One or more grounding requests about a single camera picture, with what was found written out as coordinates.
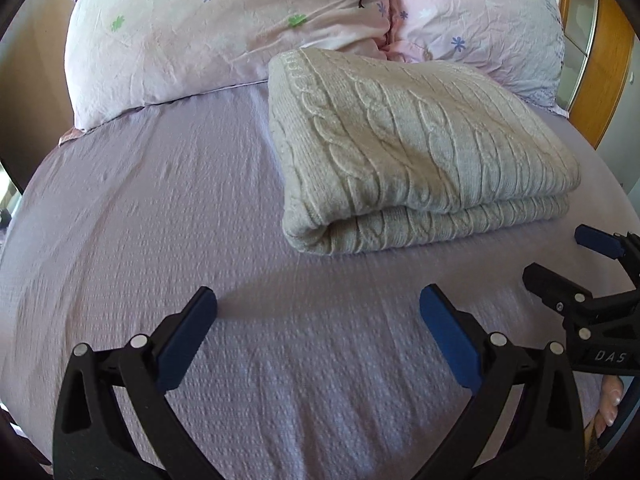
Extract wooden headboard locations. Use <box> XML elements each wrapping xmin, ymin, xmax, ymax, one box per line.
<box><xmin>557</xmin><ymin>0</ymin><xmax>637</xmax><ymax>152</ymax></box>

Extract pink pillow with white flowers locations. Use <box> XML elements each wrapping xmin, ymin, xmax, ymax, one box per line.
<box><xmin>387</xmin><ymin>0</ymin><xmax>569</xmax><ymax>112</ymax></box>

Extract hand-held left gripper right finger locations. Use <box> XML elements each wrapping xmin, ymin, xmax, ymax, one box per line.
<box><xmin>419</xmin><ymin>284</ymin><xmax>587</xmax><ymax>480</ymax></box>

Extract lilac bed sheet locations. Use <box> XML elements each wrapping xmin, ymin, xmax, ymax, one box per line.
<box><xmin>0</xmin><ymin>80</ymin><xmax>632</xmax><ymax>480</ymax></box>

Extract grey cable-knit blanket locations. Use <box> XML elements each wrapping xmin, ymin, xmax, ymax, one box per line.
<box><xmin>268</xmin><ymin>47</ymin><xmax>582</xmax><ymax>257</ymax></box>

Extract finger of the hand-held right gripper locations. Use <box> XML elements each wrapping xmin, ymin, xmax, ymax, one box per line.
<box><xmin>574</xmin><ymin>224</ymin><xmax>640</xmax><ymax>281</ymax></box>
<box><xmin>522</xmin><ymin>262</ymin><xmax>608</xmax><ymax>322</ymax></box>

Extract pink pillow with tree print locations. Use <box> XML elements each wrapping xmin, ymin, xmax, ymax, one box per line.
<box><xmin>65</xmin><ymin>0</ymin><xmax>397</xmax><ymax>134</ymax></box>

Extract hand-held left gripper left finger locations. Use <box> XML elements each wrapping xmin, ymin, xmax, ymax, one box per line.
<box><xmin>52</xmin><ymin>286</ymin><xmax>218</xmax><ymax>480</ymax></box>

